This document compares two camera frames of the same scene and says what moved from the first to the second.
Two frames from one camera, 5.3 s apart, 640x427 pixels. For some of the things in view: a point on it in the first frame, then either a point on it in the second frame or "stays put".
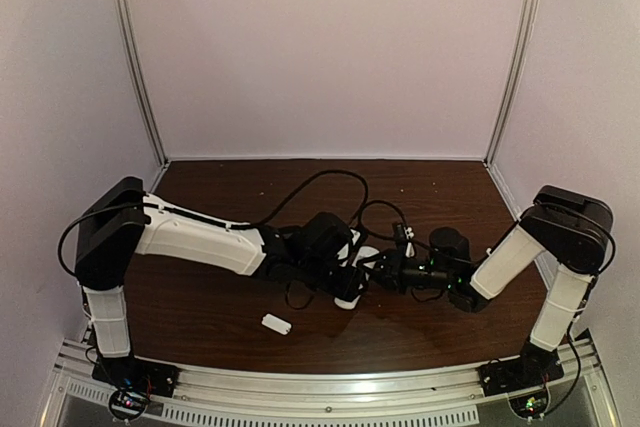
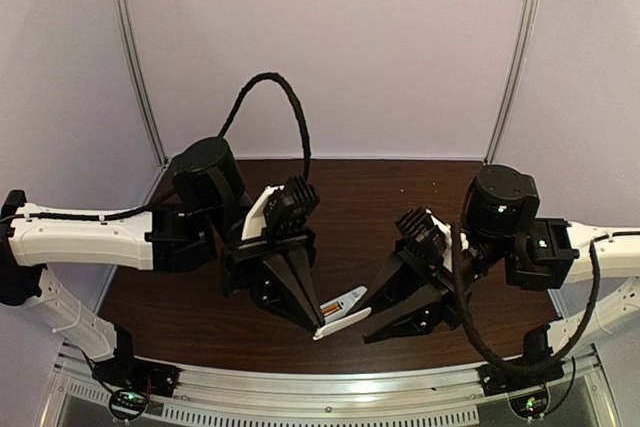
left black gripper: (351, 285) -> (270, 251)
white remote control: (361, 254) -> (342, 318)
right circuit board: (531, 405) stays put
